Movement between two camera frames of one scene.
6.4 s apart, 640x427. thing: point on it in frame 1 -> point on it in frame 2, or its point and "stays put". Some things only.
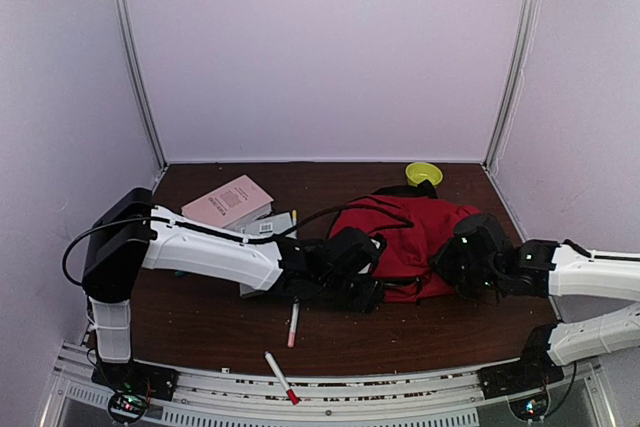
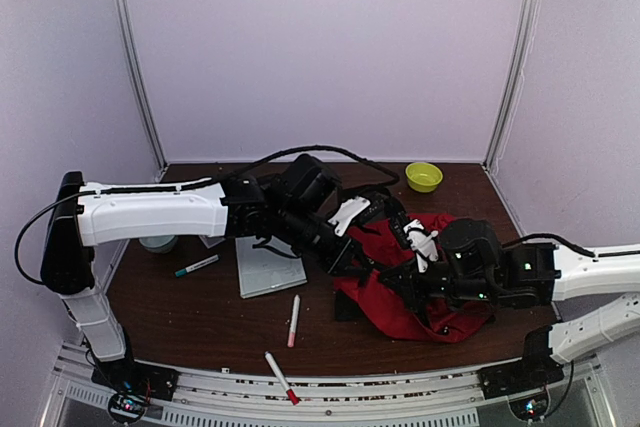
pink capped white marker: (294, 322) stays put
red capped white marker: (278, 371) stays put
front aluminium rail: (435, 397) stays put
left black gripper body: (337, 289) -> (298, 226)
